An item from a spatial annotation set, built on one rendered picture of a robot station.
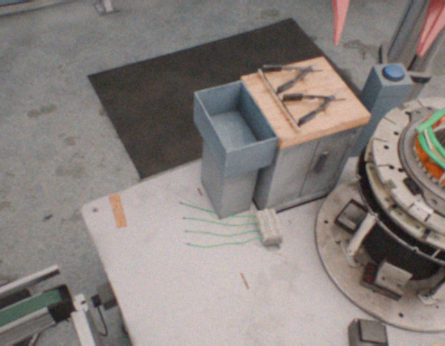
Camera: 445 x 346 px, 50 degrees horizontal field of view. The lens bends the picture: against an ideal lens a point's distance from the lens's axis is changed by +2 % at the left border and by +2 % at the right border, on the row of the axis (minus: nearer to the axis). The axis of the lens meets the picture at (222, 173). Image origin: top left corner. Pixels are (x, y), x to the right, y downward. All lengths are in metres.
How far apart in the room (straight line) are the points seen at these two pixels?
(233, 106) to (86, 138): 1.38
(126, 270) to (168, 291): 0.10
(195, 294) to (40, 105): 1.69
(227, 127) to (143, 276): 0.36
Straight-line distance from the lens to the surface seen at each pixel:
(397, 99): 1.16
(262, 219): 1.06
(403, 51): 1.32
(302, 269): 1.07
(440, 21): 0.60
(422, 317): 1.08
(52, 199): 2.14
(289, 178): 1.03
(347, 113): 0.97
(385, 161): 0.87
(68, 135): 2.35
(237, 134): 0.99
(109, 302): 1.48
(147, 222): 1.09
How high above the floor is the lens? 1.72
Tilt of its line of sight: 53 degrees down
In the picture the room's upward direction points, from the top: 6 degrees clockwise
